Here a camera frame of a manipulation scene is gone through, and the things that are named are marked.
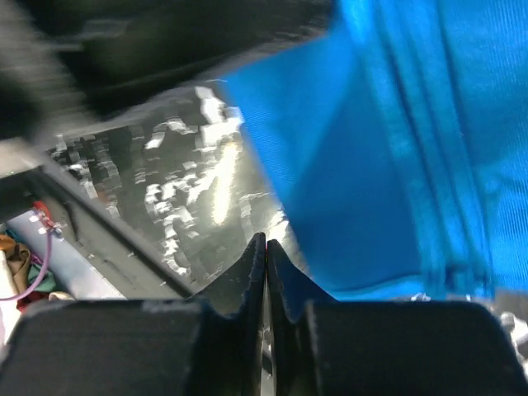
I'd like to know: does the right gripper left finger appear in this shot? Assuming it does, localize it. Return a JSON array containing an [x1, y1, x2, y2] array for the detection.
[[1, 233, 266, 395]]

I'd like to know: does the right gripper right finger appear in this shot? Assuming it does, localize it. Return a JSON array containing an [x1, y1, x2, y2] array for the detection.
[[266, 240, 527, 395]]

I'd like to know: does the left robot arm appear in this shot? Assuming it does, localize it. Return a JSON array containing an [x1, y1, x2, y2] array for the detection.
[[1, 1, 337, 145]]

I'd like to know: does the blue cloth napkin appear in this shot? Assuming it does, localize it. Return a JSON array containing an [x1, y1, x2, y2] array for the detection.
[[226, 1, 527, 300]]

